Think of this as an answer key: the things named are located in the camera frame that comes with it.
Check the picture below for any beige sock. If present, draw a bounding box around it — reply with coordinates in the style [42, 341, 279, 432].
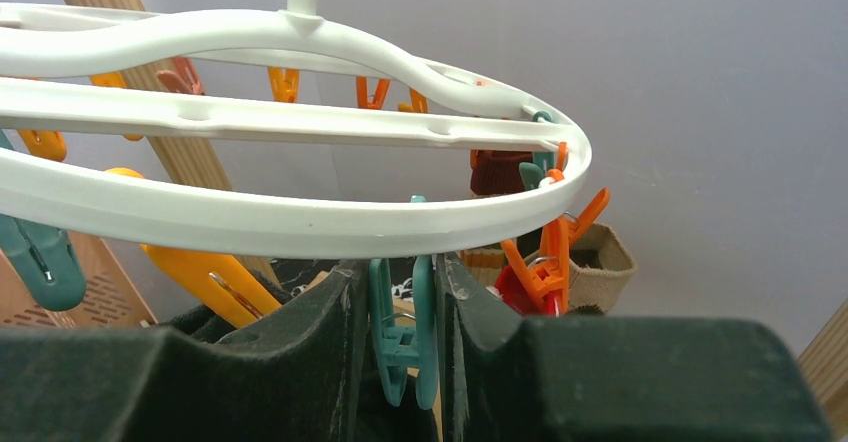
[569, 223, 637, 313]

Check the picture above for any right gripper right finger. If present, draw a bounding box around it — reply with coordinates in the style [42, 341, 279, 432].
[436, 253, 832, 441]

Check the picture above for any white round clip hanger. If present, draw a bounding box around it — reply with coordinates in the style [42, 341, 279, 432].
[1, 0, 592, 259]

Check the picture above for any striped sock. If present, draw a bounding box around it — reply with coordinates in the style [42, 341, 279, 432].
[470, 150, 532, 196]

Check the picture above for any red sock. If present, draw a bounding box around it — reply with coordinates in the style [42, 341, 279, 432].
[494, 266, 567, 316]

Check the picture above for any peach mesh file organizer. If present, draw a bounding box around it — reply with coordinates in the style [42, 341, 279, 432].
[1, 232, 157, 329]

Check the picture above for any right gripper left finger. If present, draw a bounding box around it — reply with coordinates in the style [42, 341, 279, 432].
[1, 261, 367, 441]

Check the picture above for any wooden hanger rack frame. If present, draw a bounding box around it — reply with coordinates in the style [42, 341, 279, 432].
[40, 0, 283, 288]

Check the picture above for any orange clothes peg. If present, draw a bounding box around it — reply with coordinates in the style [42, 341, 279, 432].
[105, 167, 283, 330]

